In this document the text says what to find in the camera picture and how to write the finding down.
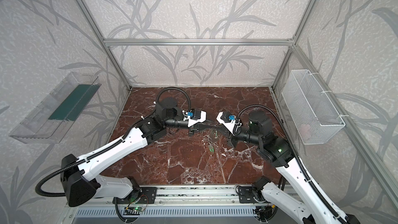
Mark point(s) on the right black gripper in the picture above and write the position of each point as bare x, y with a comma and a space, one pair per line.
229, 139

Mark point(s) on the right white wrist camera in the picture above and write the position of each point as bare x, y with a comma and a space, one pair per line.
230, 122

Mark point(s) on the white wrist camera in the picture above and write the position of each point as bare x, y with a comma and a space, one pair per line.
194, 116
230, 122

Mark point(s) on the clear plastic wall tray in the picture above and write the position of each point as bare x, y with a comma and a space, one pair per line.
49, 122

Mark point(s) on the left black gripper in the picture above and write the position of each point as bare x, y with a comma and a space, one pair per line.
193, 129

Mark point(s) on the white wire mesh basket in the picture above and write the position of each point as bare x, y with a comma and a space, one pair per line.
309, 103

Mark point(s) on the black mounting plate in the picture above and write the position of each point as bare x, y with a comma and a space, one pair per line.
246, 195
144, 195

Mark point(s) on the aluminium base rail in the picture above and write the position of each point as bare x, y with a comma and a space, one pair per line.
213, 193

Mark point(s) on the green led circuit board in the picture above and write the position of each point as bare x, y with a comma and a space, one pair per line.
133, 211

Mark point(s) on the aluminium frame crossbar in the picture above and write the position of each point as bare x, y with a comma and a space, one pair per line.
197, 42

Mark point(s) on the pink object in basket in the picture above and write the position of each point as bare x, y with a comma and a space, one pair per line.
305, 131

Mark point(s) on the slotted grey cable duct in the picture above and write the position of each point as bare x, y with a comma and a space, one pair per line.
201, 211

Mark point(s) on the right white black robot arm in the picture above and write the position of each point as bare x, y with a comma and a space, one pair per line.
281, 154

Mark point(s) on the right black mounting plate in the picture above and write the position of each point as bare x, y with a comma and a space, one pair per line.
246, 195

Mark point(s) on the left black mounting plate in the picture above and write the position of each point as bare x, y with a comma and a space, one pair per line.
144, 195

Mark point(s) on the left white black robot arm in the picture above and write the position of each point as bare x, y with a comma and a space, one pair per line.
79, 179

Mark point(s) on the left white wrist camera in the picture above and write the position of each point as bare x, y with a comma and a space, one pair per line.
194, 116

